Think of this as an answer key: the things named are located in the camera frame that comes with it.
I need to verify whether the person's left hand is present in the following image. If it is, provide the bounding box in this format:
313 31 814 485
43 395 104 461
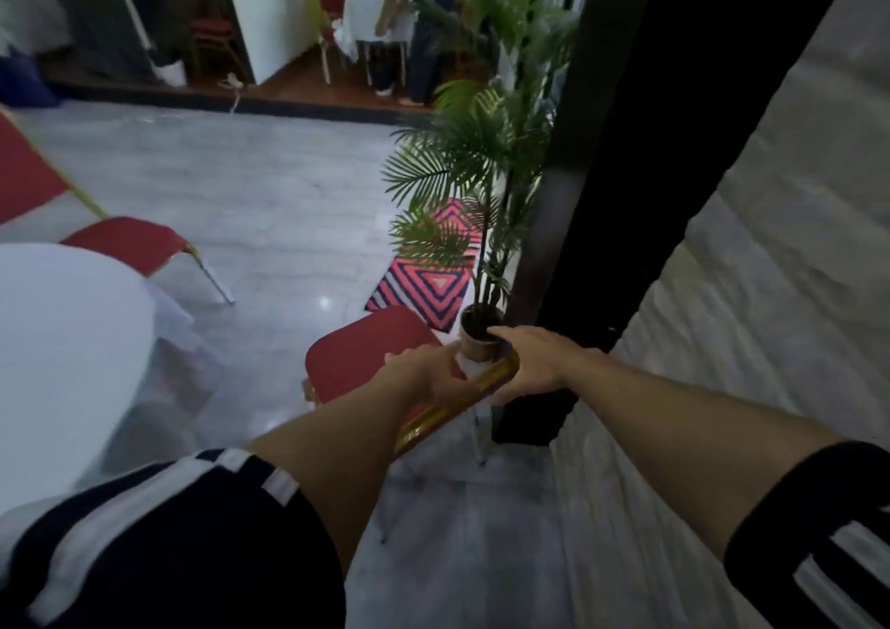
382 343 482 407

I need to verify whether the brown plant pot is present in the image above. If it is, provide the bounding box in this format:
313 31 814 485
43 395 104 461
459 304 513 364

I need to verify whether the white partition panel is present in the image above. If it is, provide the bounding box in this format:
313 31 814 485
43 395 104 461
217 0 322 86

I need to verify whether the black white-striped left sleeve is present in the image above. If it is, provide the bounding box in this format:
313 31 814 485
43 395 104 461
0 448 347 629

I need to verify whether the white cord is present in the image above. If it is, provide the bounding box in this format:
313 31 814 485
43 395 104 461
217 72 246 116

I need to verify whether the black white-striped right sleeve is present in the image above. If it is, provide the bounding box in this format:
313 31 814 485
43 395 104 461
723 441 890 629

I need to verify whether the green potted palm plant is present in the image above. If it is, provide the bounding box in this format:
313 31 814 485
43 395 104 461
381 0 581 324

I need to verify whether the blue cloth bundle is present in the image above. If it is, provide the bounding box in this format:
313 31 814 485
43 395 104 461
0 46 61 109

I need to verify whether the person's left forearm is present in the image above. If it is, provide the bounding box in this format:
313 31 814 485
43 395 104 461
245 363 399 575

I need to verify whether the dark covered chair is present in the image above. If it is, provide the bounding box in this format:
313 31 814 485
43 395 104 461
57 0 159 86

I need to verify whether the small table with white cloth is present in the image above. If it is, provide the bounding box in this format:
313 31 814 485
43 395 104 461
332 0 420 89

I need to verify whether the person's right hand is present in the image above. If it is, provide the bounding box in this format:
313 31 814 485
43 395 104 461
487 325 607 407

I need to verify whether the black pillar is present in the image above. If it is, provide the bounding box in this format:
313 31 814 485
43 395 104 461
490 0 866 446

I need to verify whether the black white-striped sleeve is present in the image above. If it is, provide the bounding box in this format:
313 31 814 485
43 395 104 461
0 448 347 629
723 441 890 629

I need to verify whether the person's right forearm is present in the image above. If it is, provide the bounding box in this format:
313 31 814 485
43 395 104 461
573 350 846 561

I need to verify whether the red and navy patterned rug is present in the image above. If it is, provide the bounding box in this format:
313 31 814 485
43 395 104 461
364 197 486 334

